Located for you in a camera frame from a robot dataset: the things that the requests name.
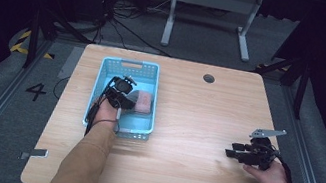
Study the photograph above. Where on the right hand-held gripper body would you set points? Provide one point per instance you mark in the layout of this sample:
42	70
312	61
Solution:
260	154

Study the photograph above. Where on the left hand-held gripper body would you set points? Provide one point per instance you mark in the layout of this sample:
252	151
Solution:
120	92

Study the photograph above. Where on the grey and pink fingerless glove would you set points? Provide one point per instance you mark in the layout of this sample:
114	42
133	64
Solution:
145	103

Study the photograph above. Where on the light blue perforated plastic basket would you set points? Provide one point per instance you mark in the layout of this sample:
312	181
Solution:
131	123

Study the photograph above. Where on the person's left hand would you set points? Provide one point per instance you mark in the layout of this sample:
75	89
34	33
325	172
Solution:
106	113

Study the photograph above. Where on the person's right hand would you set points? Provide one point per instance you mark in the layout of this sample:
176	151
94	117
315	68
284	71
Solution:
272	182

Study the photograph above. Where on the black metal stand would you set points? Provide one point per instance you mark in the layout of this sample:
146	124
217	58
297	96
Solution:
301	92
34	38

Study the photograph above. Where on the yellow and black hazard tape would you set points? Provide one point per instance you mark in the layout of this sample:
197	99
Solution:
18	45

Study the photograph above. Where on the small grey metal bracket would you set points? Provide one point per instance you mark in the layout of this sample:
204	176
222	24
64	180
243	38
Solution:
38	153

